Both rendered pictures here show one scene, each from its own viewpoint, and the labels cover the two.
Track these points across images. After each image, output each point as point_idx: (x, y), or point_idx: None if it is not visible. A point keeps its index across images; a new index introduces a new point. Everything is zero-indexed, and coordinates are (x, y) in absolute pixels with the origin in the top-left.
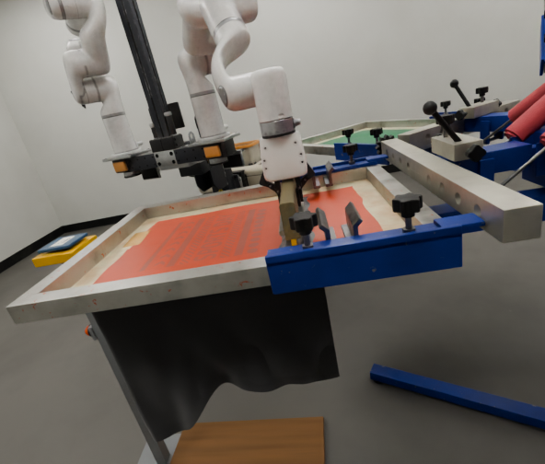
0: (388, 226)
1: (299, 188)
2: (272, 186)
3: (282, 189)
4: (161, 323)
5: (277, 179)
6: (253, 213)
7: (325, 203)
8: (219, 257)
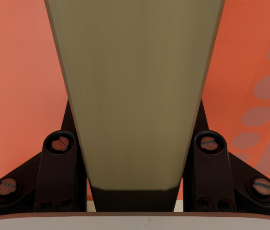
0: None
1: (63, 139)
2: (249, 184)
3: (204, 22)
4: None
5: (215, 223)
6: (265, 153)
7: (32, 138)
8: None
